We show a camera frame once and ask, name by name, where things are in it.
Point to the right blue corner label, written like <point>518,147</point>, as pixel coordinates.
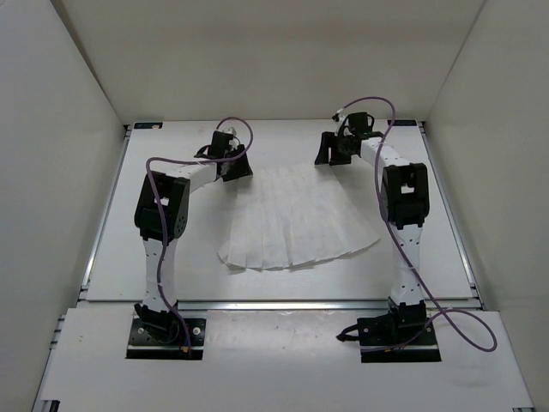
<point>403,123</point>

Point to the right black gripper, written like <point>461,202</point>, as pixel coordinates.
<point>328,141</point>

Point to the left blue corner label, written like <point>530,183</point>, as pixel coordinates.
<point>147,125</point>

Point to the white pleated skirt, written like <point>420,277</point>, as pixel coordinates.
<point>289,217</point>

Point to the blue corner label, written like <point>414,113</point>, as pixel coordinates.
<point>403,123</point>
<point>147,125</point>

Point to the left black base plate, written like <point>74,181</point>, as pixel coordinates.
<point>144,345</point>

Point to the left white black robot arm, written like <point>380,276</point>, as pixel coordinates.
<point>162,210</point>

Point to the aluminium frame rail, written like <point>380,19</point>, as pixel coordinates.
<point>285,305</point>

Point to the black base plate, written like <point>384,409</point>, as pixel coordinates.
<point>144,345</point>
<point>382,341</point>

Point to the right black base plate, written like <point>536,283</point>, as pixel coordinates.
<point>382,341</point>

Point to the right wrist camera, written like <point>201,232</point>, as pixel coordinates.
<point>360,122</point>

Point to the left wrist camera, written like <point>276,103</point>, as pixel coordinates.
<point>230,131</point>

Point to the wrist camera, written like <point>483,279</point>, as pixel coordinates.
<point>230,131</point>
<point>360,122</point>

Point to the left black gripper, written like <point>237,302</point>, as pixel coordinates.
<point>243,170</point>

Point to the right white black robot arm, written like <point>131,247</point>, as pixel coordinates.
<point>403,197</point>

